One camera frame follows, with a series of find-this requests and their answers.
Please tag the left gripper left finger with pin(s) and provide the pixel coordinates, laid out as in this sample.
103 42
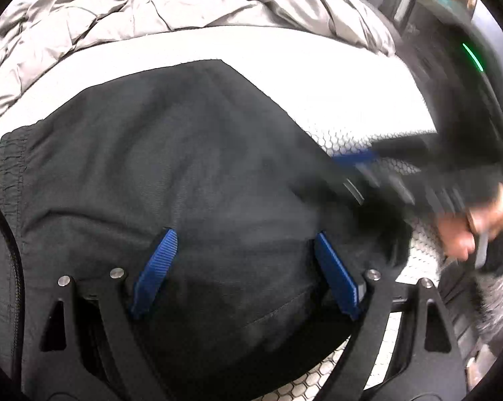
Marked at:
90 347

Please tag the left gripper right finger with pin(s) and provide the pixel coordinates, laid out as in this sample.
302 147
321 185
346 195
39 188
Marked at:
426 363

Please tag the black pants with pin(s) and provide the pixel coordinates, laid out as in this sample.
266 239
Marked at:
196 148

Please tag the person's right hand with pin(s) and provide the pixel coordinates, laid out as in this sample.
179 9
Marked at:
458 232

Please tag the white honeycomb mattress cover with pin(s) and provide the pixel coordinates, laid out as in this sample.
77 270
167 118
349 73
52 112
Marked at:
340 95

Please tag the grey quilted duvet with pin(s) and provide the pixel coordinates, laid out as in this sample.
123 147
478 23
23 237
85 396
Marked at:
35 35

